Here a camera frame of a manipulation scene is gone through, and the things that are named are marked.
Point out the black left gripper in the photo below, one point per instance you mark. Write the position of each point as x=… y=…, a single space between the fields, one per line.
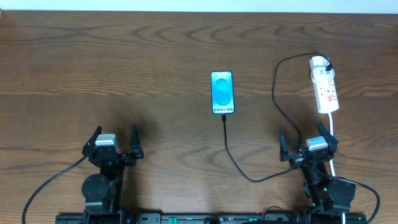
x=112 y=157

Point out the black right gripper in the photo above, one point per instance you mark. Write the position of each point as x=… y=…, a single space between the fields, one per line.
x=308 y=156

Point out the blue Galaxy smartphone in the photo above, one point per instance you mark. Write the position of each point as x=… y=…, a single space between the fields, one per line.
x=222 y=92

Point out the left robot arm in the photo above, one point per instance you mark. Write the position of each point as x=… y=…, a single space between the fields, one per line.
x=102 y=191

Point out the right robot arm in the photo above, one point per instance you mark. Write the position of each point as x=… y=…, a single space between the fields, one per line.
x=330 y=196

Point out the white USB charger plug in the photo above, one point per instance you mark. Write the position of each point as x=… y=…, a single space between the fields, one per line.
x=319 y=74

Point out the white power strip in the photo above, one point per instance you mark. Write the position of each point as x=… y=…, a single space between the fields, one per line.
x=325 y=92

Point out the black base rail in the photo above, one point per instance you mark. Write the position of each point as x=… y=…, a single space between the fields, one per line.
x=156 y=218

